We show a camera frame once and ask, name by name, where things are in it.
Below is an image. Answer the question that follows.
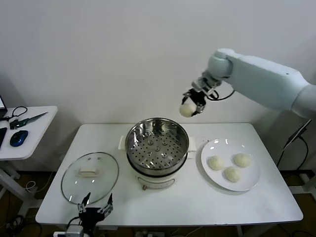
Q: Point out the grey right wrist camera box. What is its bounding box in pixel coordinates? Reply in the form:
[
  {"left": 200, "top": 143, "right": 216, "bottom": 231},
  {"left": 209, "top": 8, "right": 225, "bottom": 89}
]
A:
[{"left": 206, "top": 86, "right": 220, "bottom": 100}]

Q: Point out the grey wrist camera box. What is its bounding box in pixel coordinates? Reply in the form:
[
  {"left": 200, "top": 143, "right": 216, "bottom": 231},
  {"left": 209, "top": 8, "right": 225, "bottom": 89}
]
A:
[
  {"left": 66, "top": 225, "right": 84, "bottom": 237},
  {"left": 206, "top": 86, "right": 220, "bottom": 100}
]

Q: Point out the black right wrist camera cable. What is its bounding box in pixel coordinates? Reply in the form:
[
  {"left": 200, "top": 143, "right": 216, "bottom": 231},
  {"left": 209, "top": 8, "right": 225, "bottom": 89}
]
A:
[{"left": 209, "top": 88, "right": 236, "bottom": 101}]

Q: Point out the open laptop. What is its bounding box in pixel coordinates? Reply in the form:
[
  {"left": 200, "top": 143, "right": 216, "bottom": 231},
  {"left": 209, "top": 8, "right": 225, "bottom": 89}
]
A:
[{"left": 0, "top": 95, "right": 7, "bottom": 119}]

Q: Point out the black flat keyboard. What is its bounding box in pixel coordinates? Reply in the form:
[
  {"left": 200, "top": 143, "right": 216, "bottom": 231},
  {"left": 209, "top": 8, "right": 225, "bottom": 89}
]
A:
[{"left": 0, "top": 127, "right": 7, "bottom": 150}]

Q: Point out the cream electric cooker base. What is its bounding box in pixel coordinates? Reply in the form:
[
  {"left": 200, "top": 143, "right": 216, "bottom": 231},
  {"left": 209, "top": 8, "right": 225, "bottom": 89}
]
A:
[{"left": 119, "top": 138, "right": 198, "bottom": 191}]

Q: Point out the black left wrist camera cable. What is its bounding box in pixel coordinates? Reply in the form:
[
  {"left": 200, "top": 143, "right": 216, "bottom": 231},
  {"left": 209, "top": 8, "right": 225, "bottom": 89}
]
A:
[{"left": 53, "top": 216, "right": 82, "bottom": 237}]

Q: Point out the white round plate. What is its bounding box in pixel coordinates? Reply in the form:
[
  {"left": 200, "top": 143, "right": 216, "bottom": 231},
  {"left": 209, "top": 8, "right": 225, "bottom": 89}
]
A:
[{"left": 200, "top": 138, "right": 261, "bottom": 192}]

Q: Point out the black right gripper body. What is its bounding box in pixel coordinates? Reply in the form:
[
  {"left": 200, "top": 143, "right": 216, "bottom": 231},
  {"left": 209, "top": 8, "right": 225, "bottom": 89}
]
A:
[{"left": 189, "top": 76, "right": 211, "bottom": 107}]

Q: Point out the glass pot lid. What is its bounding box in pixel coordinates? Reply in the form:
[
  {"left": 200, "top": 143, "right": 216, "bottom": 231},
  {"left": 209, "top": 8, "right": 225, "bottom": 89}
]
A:
[{"left": 61, "top": 152, "right": 119, "bottom": 205}]

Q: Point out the white power strip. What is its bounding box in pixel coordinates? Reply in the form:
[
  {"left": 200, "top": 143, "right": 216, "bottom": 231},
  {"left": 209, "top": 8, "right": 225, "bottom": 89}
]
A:
[{"left": 135, "top": 231, "right": 166, "bottom": 237}]

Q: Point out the black cable with adapter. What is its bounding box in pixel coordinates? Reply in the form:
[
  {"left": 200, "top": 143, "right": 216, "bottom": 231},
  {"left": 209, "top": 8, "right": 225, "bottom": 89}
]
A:
[{"left": 276, "top": 119, "right": 313, "bottom": 171}]

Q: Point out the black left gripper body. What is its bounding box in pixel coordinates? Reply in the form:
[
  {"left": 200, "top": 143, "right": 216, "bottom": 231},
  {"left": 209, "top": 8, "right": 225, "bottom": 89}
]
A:
[{"left": 79, "top": 207, "right": 105, "bottom": 233}]

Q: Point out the white side table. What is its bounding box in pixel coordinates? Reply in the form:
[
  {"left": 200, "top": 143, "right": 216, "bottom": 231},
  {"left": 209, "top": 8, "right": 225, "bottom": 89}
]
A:
[{"left": 0, "top": 106, "right": 59, "bottom": 217}]

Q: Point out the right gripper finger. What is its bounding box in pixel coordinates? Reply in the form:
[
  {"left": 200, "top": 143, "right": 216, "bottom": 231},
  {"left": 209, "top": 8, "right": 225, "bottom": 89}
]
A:
[
  {"left": 192, "top": 103, "right": 206, "bottom": 117},
  {"left": 182, "top": 90, "right": 193, "bottom": 106}
]

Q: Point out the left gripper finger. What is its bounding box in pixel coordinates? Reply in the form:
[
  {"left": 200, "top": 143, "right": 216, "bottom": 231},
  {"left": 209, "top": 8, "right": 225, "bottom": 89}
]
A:
[
  {"left": 77, "top": 192, "right": 91, "bottom": 213},
  {"left": 97, "top": 193, "right": 114, "bottom": 218}
]

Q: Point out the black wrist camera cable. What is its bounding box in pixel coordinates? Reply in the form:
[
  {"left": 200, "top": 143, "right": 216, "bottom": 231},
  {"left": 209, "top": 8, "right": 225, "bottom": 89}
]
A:
[
  {"left": 209, "top": 88, "right": 236, "bottom": 101},
  {"left": 53, "top": 216, "right": 82, "bottom": 237}
]

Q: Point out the stainless steel steamer basket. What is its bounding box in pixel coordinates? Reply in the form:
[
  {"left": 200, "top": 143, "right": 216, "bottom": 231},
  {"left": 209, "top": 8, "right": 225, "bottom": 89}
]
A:
[{"left": 119, "top": 118, "right": 198, "bottom": 176}]

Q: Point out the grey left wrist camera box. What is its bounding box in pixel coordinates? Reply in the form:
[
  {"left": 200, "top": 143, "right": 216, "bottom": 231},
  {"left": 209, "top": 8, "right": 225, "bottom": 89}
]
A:
[{"left": 66, "top": 225, "right": 84, "bottom": 237}]

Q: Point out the white floor stand frame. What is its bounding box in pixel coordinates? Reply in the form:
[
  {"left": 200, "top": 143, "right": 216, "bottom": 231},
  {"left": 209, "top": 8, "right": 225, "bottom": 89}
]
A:
[{"left": 287, "top": 172, "right": 316, "bottom": 197}]

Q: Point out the white coiled floor cable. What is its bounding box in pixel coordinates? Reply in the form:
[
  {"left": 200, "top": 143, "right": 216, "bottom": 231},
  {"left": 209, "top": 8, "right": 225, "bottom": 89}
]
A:
[{"left": 24, "top": 181, "right": 38, "bottom": 193}]

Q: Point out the green handled blade tool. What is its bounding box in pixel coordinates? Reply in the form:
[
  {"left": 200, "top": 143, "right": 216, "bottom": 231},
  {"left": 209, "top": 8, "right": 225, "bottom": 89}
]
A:
[{"left": 9, "top": 112, "right": 48, "bottom": 130}]

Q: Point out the blue computer mouse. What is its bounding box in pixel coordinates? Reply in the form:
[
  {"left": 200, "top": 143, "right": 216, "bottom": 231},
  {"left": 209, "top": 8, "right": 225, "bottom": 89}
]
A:
[{"left": 9, "top": 130, "right": 29, "bottom": 148}]

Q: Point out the white steamed baozi bun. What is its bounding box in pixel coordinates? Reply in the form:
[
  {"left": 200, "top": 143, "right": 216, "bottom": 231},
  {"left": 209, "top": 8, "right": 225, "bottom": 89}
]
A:
[
  {"left": 179, "top": 103, "right": 196, "bottom": 118},
  {"left": 233, "top": 153, "right": 252, "bottom": 168},
  {"left": 224, "top": 166, "right": 242, "bottom": 183},
  {"left": 208, "top": 156, "right": 226, "bottom": 171}
]

